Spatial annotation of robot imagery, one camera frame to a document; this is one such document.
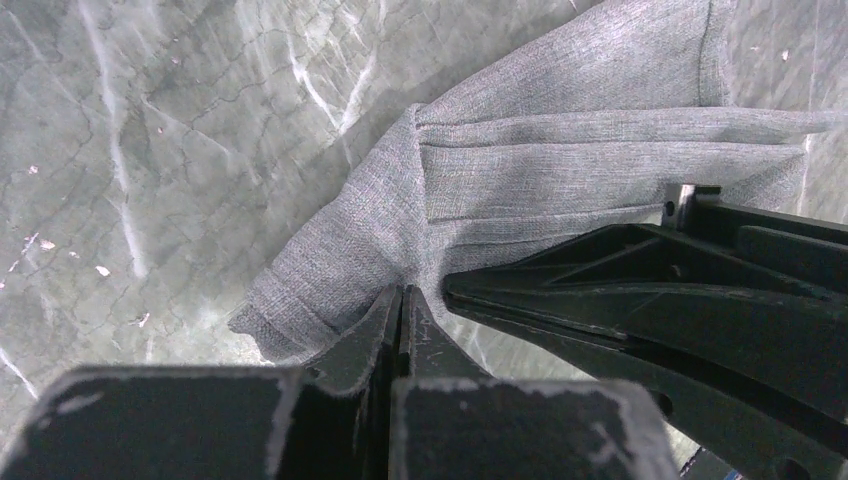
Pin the grey cloth napkin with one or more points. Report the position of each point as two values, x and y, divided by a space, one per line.
583 127

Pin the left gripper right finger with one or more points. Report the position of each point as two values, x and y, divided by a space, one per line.
449 420

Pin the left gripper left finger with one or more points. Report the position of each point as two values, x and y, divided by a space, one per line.
325 420

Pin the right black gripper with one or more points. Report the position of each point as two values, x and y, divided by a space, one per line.
738 329

